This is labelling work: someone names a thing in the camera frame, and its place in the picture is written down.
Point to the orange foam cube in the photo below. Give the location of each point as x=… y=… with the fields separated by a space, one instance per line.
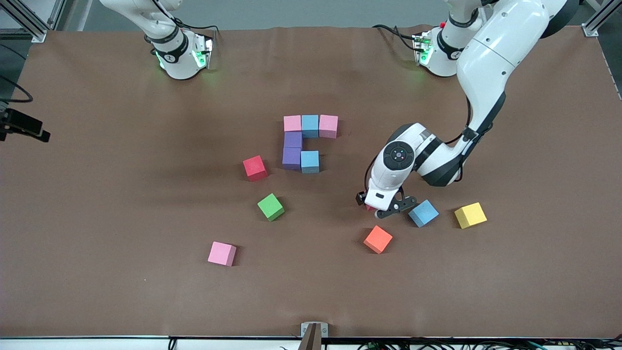
x=378 y=239

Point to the purple foam cube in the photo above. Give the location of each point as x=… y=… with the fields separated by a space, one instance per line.
x=291 y=159
x=292 y=139

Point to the yellow foam cube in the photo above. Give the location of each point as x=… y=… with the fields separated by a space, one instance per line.
x=470 y=215

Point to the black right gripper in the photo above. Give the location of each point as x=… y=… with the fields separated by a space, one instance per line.
x=25 y=123

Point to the crimson foam cube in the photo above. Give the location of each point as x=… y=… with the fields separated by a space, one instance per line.
x=371 y=208

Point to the base connector box green light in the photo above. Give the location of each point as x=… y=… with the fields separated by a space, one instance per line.
x=423 y=48
x=203 y=52

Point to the brown table mat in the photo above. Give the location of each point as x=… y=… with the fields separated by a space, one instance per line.
x=311 y=291

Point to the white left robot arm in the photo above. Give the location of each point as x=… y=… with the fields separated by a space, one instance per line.
x=491 y=58

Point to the blue foam cube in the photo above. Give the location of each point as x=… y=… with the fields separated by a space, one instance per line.
x=423 y=213
x=310 y=126
x=310 y=162

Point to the green foam cube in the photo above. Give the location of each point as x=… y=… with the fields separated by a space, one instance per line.
x=270 y=207

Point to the aluminium frame post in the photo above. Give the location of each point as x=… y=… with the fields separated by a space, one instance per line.
x=595 y=24
x=29 y=24

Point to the pink foam cube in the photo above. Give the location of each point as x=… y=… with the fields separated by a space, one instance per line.
x=328 y=126
x=292 y=123
x=222 y=253

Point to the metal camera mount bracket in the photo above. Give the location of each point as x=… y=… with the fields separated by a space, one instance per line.
x=314 y=335

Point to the red foam cube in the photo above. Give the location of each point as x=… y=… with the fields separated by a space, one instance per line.
x=255 y=168

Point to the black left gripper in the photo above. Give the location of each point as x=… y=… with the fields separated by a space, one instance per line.
x=361 y=198

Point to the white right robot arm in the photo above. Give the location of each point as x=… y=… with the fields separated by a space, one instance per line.
x=175 y=48

